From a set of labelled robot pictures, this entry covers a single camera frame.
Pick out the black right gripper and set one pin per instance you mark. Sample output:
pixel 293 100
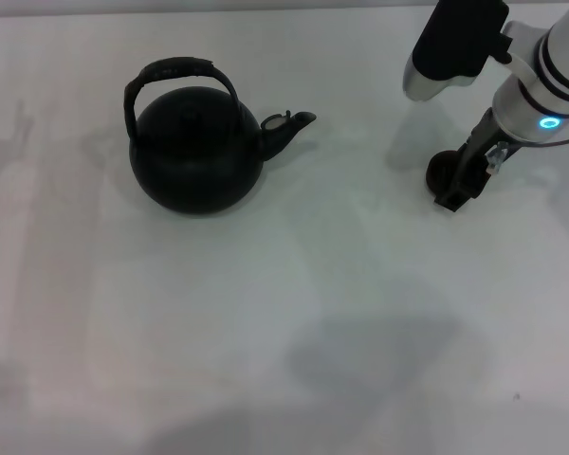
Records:
pixel 482 137

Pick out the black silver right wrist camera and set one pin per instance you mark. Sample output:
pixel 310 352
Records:
pixel 455 42

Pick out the small dark brown teacup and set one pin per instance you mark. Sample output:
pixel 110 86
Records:
pixel 438 173

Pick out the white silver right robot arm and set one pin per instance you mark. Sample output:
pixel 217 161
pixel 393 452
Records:
pixel 559 71

